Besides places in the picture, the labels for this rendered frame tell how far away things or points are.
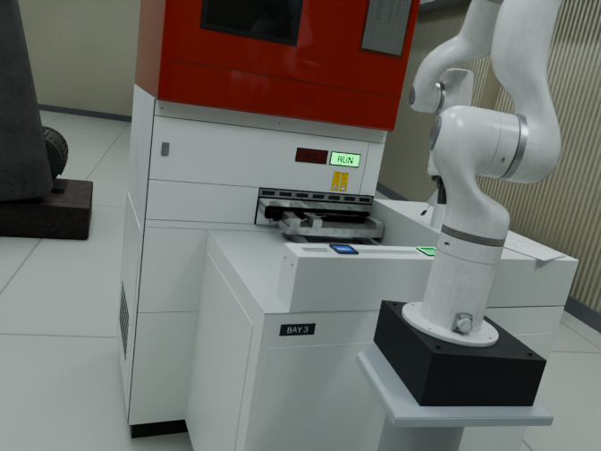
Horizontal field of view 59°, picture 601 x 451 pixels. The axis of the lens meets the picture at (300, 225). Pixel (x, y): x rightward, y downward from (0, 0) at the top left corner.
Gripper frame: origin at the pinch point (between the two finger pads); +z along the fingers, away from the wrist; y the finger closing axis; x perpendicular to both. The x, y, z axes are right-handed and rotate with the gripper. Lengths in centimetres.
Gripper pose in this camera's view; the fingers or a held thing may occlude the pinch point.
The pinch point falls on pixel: (444, 196)
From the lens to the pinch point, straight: 139.9
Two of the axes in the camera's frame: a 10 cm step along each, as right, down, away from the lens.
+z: -0.8, 9.9, 0.7
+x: 9.2, 0.4, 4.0
